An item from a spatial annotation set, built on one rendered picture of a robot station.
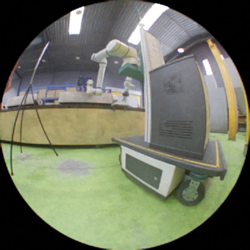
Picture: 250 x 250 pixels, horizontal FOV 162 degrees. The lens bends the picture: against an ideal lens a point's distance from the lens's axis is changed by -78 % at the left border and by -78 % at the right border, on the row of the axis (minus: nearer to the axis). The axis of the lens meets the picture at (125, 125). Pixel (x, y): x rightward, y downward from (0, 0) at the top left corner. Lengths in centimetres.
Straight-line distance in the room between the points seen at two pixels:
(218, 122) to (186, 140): 553
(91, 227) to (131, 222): 20
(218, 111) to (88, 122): 605
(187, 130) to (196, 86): 22
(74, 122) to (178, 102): 144
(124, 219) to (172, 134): 51
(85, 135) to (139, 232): 144
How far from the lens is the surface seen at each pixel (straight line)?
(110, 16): 974
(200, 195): 57
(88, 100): 157
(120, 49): 93
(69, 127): 156
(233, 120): 363
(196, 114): 44
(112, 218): 54
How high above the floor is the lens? 48
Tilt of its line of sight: 2 degrees down
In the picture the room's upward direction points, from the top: 1 degrees clockwise
